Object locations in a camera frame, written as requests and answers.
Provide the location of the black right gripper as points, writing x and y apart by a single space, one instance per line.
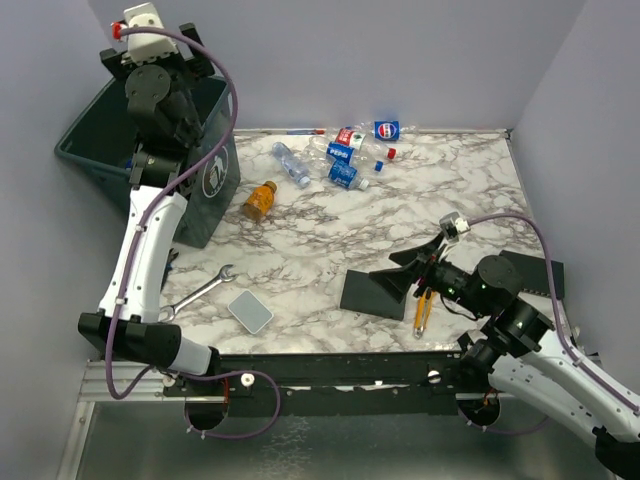
397 281

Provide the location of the red label bottle at back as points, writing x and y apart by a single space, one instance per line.
350 138

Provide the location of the dark green plastic bin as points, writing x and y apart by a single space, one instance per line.
101 143

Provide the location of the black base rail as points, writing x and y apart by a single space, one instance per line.
340 384

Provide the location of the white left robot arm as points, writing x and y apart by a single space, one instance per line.
183 175

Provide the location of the yellow utility knife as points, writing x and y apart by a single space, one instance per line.
423 311

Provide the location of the black box right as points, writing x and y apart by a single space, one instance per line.
534 272

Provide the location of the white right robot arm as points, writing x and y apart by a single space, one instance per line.
524 353

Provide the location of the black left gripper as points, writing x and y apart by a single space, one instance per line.
195 65

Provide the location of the clear crushed water bottle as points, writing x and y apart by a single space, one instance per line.
295 168

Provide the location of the pepsi bottle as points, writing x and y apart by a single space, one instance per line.
387 130
330 150

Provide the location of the blue handled pliers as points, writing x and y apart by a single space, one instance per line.
172 256

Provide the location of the white grey rectangular case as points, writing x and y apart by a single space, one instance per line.
251 313

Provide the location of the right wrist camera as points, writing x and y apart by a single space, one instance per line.
453 227

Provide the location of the small orange juice bottle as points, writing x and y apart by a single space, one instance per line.
260 201

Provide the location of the black rectangular box centre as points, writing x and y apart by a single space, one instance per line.
362 295

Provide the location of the silver wrench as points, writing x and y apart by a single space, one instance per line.
224 275

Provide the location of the blue label bottle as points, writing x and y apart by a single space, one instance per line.
346 176

